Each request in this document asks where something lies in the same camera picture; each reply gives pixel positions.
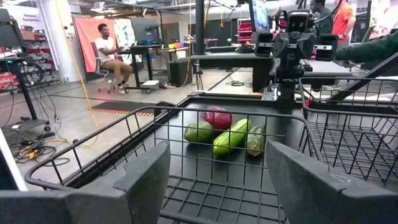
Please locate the white leaf print board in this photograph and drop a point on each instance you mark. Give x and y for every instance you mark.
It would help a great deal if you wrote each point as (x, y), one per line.
(124, 34)

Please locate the red fabric board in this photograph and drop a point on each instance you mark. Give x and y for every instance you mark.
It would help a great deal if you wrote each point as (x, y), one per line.
(85, 40)

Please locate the black desk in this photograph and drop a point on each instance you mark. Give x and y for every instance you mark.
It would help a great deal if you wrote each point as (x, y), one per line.
(140, 48)

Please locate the black bin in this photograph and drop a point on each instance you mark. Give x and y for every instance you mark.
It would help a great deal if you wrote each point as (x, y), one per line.
(180, 71)

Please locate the black wheeled stand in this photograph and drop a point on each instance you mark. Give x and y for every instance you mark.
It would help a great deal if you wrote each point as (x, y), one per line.
(25, 87)

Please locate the dark red mango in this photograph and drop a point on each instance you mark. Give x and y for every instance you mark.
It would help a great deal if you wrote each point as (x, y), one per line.
(218, 118)

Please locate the dark green chili pepper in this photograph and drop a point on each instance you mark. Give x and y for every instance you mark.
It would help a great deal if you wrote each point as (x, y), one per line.
(255, 141)

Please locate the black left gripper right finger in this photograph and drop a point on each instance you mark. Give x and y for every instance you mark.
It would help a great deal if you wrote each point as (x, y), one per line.
(326, 202)

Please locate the green avocado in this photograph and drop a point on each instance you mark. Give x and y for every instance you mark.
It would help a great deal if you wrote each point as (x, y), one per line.
(199, 132)

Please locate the grey desk shelf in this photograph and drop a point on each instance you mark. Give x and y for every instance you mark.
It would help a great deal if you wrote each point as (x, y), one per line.
(230, 57)

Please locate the black pole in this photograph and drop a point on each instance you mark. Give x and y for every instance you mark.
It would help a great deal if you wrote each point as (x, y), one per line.
(199, 28)

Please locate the dark monitor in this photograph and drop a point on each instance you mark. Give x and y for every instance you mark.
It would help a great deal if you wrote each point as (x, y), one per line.
(144, 29)

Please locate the shelf with parts bins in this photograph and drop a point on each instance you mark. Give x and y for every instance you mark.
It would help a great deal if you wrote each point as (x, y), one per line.
(40, 56)

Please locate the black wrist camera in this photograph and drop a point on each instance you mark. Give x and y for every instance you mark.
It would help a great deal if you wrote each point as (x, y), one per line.
(298, 21)

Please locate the black hazard striped mat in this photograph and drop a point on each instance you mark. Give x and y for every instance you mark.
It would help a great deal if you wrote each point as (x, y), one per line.
(124, 107)

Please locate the person's forearm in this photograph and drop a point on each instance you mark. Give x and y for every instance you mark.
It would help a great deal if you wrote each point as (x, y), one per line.
(367, 49)

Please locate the monitor on round stand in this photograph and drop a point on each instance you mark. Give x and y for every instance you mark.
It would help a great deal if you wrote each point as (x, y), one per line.
(260, 15)

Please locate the grey office chair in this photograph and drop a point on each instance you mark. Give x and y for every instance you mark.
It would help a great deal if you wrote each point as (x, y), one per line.
(99, 68)

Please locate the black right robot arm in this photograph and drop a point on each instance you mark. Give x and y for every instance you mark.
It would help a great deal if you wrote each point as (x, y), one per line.
(326, 46)

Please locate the black frame strut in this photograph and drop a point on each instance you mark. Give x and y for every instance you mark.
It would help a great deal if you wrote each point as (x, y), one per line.
(367, 76)

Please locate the white edged black panel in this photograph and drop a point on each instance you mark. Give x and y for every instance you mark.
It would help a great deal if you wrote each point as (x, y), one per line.
(6, 177)

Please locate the person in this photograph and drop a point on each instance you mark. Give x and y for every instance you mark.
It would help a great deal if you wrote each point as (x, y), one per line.
(107, 53)
(342, 21)
(323, 18)

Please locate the green cucumber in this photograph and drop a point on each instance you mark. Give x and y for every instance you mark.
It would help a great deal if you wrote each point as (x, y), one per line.
(231, 137)

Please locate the red drawer rack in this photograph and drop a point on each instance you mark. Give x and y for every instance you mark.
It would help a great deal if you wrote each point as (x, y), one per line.
(245, 31)

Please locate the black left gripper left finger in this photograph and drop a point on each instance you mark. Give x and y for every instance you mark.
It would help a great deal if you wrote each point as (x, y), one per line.
(93, 205)

